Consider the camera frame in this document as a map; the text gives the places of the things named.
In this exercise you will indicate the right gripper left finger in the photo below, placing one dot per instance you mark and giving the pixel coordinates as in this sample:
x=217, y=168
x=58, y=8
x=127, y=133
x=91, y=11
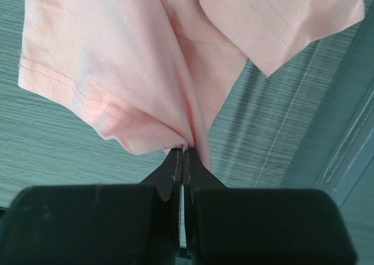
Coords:
x=98, y=223

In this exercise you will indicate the clear plastic bin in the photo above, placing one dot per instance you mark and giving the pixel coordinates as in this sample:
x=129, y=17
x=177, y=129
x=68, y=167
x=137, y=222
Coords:
x=327, y=157

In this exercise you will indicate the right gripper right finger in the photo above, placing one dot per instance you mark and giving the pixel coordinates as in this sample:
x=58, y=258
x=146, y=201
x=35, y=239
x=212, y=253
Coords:
x=260, y=225

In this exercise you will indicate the salmon pink t-shirt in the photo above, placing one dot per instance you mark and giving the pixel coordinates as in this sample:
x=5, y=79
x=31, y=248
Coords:
x=153, y=74

